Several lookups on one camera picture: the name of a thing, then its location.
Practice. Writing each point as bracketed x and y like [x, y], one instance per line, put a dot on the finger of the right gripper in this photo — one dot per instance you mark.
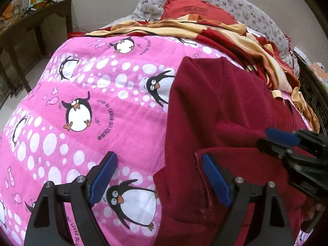
[279, 151]
[281, 137]

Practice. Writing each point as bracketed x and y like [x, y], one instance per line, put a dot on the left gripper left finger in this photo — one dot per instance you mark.
[48, 224]

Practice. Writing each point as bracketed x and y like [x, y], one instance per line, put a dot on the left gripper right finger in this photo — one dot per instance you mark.
[269, 223]

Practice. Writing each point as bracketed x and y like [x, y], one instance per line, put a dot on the dark red fleece garment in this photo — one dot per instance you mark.
[216, 107]

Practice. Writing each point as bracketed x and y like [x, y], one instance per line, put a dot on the right hand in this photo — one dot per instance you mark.
[312, 209]

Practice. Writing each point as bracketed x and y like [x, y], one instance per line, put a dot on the dark carved wooden cabinet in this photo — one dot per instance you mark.
[314, 92]

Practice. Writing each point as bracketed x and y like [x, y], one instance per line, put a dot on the red and yellow blanket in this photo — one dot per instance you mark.
[255, 54]

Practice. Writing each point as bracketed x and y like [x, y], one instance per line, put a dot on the pink penguin quilt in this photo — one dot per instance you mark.
[96, 95]

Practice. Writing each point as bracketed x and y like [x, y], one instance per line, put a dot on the red heart cushion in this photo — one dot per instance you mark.
[174, 9]

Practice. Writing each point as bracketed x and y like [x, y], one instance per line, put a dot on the black eyeglasses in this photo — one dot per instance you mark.
[139, 19]

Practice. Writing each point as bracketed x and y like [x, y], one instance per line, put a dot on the floral padded headboard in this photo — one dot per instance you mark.
[255, 19]

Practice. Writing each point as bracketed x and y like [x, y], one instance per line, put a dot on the dark wooden desk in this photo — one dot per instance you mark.
[28, 41]

